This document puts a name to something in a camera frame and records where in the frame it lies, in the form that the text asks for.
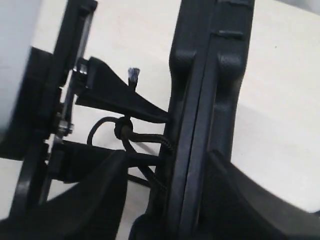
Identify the black braided rope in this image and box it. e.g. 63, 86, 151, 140
86, 67, 173, 192

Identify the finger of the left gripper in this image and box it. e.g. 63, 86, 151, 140
49, 139, 166, 185
75, 57, 170, 123

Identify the black plastic carrying case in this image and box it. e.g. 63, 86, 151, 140
129, 0, 255, 240

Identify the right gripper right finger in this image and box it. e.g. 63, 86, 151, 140
200, 152, 320, 240

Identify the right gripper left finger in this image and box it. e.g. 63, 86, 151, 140
0, 150, 128, 240

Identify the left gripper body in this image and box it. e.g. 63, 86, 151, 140
0, 0, 98, 215

